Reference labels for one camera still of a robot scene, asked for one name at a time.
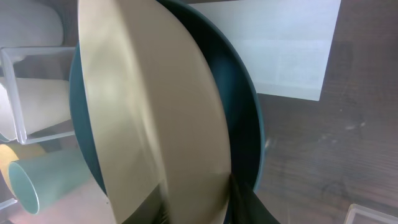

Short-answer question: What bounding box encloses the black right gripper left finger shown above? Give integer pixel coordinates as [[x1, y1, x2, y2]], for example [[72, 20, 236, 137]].
[[123, 182, 170, 224]]

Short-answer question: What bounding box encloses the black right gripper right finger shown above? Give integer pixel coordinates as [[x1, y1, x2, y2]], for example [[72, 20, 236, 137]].
[[229, 174, 280, 224]]

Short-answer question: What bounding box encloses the large beige bowl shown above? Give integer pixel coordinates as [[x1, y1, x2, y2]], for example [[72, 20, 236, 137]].
[[78, 0, 231, 223]]

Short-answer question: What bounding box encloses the dark blue bowl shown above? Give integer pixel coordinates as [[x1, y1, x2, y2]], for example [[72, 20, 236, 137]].
[[68, 0, 266, 224]]

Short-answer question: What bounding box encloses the small white bowl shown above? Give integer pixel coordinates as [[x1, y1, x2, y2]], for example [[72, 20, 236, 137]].
[[1, 0, 63, 48]]

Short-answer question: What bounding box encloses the mint green cup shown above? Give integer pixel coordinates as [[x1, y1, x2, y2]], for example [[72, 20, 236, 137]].
[[8, 149, 90, 215]]

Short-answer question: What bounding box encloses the cream white cup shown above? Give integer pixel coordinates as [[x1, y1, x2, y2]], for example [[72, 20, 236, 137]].
[[1, 77, 71, 141]]

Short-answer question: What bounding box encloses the white label in bin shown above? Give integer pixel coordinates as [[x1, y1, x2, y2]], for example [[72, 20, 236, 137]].
[[192, 0, 341, 101]]

